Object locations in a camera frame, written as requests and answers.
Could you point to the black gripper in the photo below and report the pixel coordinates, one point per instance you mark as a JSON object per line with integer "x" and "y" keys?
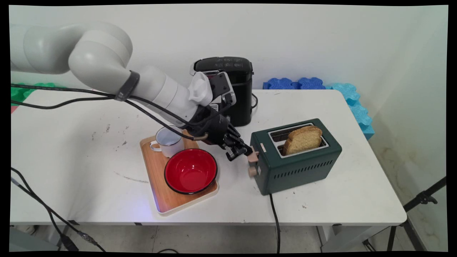
{"x": 214, "y": 128}

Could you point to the dark green toaster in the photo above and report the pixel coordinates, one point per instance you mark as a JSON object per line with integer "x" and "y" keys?
{"x": 296, "y": 171}

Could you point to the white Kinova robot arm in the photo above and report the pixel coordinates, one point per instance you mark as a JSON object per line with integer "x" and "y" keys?
{"x": 100, "y": 57}

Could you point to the red bowl with black rim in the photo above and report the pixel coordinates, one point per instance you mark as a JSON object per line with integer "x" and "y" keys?
{"x": 191, "y": 171}

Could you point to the black coffee machine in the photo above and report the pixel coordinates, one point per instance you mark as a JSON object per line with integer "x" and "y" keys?
{"x": 239, "y": 96}

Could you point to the white enamel mug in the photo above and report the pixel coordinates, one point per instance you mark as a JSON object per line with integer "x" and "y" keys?
{"x": 169, "y": 146}

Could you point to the toasted bread slice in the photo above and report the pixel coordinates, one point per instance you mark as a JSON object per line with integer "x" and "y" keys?
{"x": 303, "y": 141}

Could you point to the dark blue foam mat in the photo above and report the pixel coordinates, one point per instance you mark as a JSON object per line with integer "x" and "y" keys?
{"x": 311, "y": 83}
{"x": 280, "y": 84}

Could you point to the wooden tray with white rim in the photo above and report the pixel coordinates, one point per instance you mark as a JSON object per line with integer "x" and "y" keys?
{"x": 164, "y": 196}

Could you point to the light blue foam mat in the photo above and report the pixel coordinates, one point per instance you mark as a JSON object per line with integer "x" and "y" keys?
{"x": 345, "y": 92}
{"x": 361, "y": 119}

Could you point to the white table leg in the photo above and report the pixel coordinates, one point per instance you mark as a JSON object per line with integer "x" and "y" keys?
{"x": 342, "y": 239}

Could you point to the black tripod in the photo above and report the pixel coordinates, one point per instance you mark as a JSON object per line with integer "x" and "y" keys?
{"x": 423, "y": 197}

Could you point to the green foam mat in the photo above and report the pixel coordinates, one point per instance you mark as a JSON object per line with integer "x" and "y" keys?
{"x": 26, "y": 91}

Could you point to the red foam mat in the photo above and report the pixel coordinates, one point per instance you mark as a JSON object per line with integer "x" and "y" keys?
{"x": 13, "y": 109}

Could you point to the wrist camera with grey mount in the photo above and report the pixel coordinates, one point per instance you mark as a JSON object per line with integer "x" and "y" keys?
{"x": 221, "y": 84}

